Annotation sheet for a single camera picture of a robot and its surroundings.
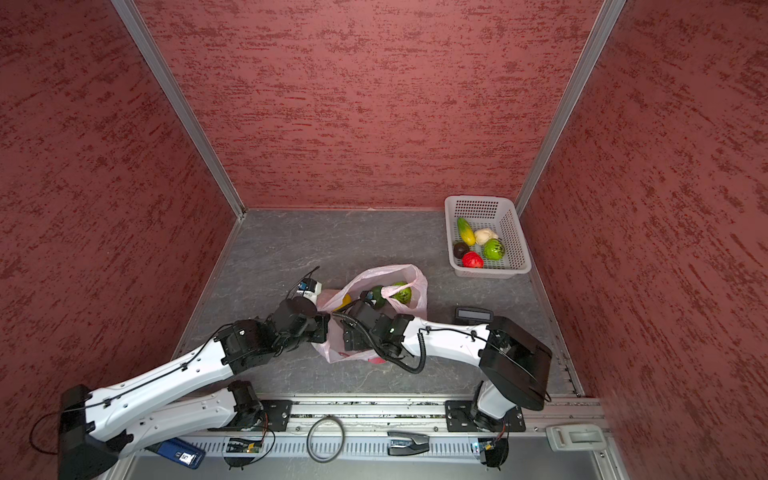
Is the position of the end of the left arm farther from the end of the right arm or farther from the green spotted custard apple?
the green spotted custard apple

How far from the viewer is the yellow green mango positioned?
1.09 metres

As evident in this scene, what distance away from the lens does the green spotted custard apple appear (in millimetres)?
1022
